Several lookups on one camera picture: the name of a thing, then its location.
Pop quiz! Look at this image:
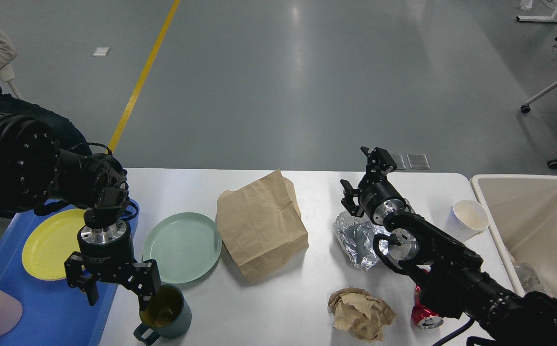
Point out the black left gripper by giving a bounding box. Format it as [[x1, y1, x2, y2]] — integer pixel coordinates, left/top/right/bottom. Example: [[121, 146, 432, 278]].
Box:
[[64, 220, 161, 311]]

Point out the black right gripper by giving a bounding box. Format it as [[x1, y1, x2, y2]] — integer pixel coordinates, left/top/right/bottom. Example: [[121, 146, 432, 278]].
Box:
[[340, 146, 406, 225]]

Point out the dark teal mug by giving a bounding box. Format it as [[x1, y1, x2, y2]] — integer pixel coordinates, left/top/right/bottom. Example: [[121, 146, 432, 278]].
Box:
[[133, 284, 192, 346]]

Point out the light green plate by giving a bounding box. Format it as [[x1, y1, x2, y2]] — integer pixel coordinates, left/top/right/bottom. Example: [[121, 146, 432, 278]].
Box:
[[142, 212, 223, 284]]

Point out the white paper cup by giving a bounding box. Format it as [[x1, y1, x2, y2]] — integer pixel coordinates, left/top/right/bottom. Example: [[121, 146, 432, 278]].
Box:
[[446, 200, 489, 242]]

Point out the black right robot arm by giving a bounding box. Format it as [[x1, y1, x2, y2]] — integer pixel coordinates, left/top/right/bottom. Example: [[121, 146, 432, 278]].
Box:
[[340, 147, 557, 346]]

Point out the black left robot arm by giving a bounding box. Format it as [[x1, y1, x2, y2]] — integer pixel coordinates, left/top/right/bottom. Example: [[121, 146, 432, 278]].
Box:
[[0, 113, 161, 311]]

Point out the floor outlet plate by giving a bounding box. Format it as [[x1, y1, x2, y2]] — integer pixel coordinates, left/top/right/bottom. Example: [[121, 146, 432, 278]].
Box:
[[391, 154, 431, 170]]

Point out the crumpled aluminium foil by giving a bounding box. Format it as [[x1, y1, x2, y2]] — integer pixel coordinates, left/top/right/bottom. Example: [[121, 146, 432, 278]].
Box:
[[334, 199, 421, 274]]

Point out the blue plastic tray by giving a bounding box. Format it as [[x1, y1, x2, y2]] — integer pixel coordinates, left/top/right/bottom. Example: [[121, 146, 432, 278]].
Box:
[[0, 211, 117, 346]]

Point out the yellow plate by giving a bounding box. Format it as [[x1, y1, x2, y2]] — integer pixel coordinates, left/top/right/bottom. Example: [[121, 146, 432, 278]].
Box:
[[22, 210, 85, 281]]

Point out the brown paper bag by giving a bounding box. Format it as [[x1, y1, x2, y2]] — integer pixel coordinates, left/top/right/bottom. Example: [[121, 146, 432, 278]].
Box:
[[215, 170, 309, 284]]

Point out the crumpled brown paper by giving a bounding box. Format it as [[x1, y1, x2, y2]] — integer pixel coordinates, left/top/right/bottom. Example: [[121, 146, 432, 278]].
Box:
[[327, 287, 396, 342]]

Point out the crushed red can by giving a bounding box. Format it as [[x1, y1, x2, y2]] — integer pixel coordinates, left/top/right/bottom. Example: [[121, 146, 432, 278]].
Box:
[[410, 284, 445, 329]]

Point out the beige plastic bin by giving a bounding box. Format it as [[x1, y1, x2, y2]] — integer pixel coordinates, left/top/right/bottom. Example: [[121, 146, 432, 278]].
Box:
[[470, 174, 557, 298]]

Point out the white chair base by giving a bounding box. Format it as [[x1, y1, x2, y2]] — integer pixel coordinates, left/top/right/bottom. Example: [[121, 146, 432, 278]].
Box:
[[521, 58, 557, 170]]

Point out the white desk frame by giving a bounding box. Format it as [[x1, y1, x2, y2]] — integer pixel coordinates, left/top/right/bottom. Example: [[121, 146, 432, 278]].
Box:
[[516, 0, 557, 24]]

